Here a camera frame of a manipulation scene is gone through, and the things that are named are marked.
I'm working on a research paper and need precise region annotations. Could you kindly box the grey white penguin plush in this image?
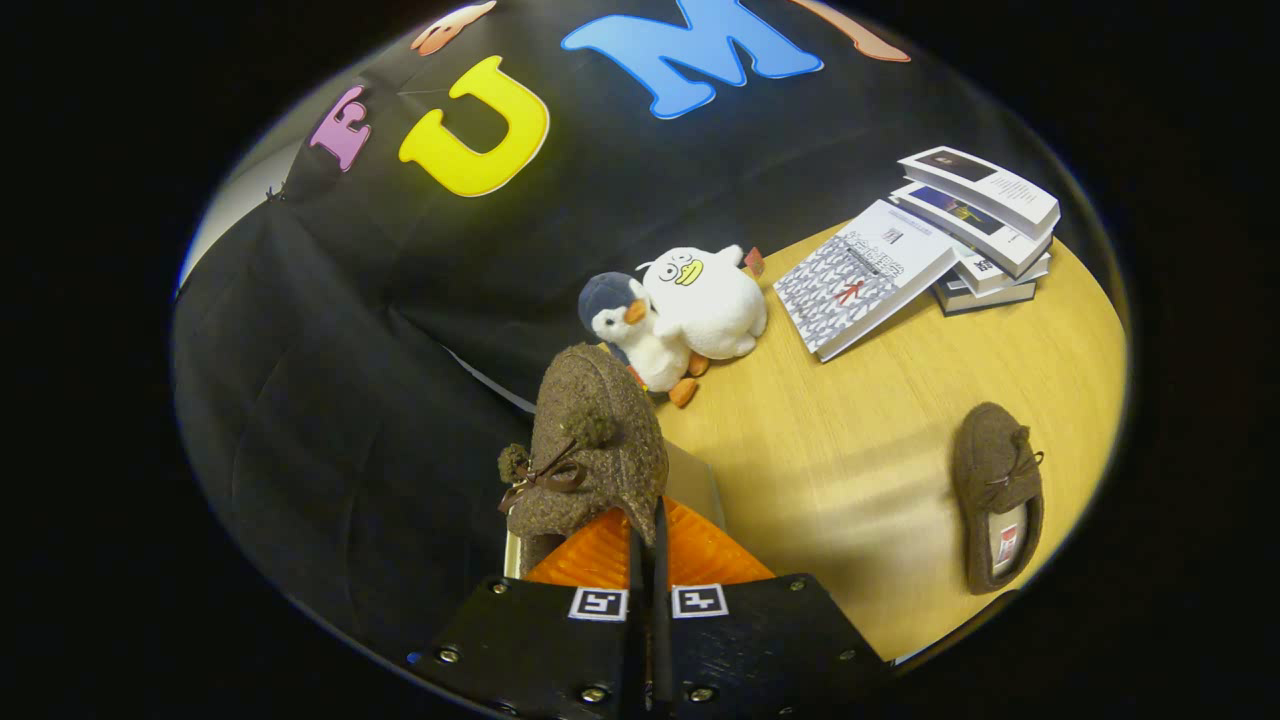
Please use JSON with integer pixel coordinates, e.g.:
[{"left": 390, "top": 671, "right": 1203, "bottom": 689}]
[{"left": 578, "top": 272, "right": 711, "bottom": 409}]

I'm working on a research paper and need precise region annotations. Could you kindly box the white duck plush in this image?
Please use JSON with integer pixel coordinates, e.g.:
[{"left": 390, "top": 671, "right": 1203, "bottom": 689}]
[{"left": 636, "top": 244, "right": 769, "bottom": 363}]

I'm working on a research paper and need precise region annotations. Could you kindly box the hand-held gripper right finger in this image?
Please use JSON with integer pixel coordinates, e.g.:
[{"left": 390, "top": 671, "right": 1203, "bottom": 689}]
[{"left": 652, "top": 498, "right": 889, "bottom": 720}]

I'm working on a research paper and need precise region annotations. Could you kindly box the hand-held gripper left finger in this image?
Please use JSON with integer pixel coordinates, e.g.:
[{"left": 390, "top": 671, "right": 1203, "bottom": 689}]
[{"left": 408, "top": 505, "right": 654, "bottom": 720}]

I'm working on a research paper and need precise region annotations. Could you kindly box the black backdrop cloth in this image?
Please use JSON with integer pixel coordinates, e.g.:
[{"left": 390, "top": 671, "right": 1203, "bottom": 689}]
[{"left": 172, "top": 0, "right": 1101, "bottom": 661}]

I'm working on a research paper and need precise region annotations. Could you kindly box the beige fabric storage box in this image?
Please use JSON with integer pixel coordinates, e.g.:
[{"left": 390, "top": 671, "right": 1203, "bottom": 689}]
[{"left": 503, "top": 440, "right": 726, "bottom": 581}]

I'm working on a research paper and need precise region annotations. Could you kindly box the white book with blue picture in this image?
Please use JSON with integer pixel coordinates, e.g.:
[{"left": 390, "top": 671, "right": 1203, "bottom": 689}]
[{"left": 890, "top": 182, "right": 1053, "bottom": 279}]

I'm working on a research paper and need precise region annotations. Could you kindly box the grey patterned cover book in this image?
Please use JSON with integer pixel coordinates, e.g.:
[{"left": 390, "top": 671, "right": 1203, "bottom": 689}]
[{"left": 772, "top": 198, "right": 959, "bottom": 363}]

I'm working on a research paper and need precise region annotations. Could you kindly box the dark cover book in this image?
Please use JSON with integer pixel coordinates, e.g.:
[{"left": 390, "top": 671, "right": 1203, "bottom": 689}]
[{"left": 932, "top": 272, "right": 1038, "bottom": 317}]

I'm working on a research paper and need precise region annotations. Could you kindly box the plain white book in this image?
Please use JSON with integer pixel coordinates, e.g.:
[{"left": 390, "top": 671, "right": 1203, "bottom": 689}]
[{"left": 950, "top": 250, "right": 1051, "bottom": 297}]

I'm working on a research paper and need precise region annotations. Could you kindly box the brown fuzzy slipper shoe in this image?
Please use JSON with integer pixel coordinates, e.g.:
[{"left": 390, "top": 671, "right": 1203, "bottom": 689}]
[
  {"left": 950, "top": 402, "right": 1046, "bottom": 596},
  {"left": 497, "top": 343, "right": 669, "bottom": 576}
]

